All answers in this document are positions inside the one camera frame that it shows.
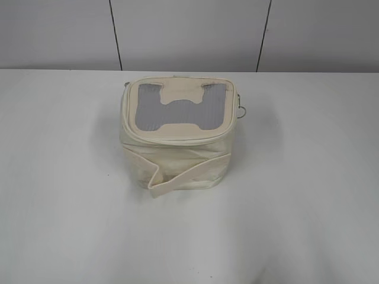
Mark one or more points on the cream zippered bag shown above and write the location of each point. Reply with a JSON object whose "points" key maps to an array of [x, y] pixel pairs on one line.
{"points": [[177, 132]]}

